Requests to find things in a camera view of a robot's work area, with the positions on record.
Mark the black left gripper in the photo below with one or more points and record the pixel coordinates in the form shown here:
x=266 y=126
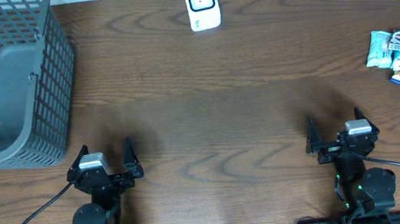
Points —
x=106 y=180

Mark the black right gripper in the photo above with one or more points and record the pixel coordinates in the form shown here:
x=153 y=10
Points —
x=330 y=149

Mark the light green snack packet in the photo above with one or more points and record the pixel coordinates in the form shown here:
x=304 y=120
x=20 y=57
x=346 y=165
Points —
x=379 y=54

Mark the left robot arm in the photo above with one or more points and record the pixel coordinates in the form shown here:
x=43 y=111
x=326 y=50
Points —
x=104 y=207

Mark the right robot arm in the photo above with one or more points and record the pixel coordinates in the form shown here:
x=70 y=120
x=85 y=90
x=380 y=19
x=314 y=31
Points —
x=367 y=192

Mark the white barcode scanner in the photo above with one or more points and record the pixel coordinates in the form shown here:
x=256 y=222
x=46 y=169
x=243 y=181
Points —
x=203 y=14

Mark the dark grey mesh plastic basket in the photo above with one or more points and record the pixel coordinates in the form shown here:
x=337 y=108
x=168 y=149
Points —
x=36 y=80

